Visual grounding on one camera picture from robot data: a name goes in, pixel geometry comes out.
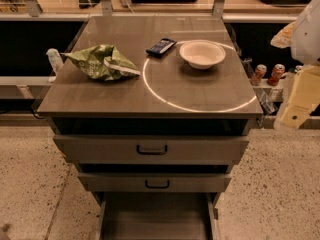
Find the grey drawer cabinet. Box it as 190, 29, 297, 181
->
36, 15, 264, 240

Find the white ceramic bowl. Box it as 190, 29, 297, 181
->
179, 40, 226, 70

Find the top grey drawer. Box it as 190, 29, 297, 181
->
54, 135, 249, 165

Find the bottom open grey drawer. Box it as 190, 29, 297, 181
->
95, 192, 218, 240

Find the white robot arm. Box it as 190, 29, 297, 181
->
271, 0, 320, 129

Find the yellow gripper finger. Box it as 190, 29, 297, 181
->
280, 65, 320, 129
270, 22, 295, 49

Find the red soda can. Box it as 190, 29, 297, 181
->
267, 64, 285, 86
250, 64, 267, 86

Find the red soda can right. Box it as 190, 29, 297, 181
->
267, 64, 285, 86

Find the red soda can left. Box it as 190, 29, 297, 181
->
250, 64, 267, 86

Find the middle grey drawer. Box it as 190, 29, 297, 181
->
78, 173, 231, 193

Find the green jalapeno chip bag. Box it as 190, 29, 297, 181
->
64, 44, 140, 81

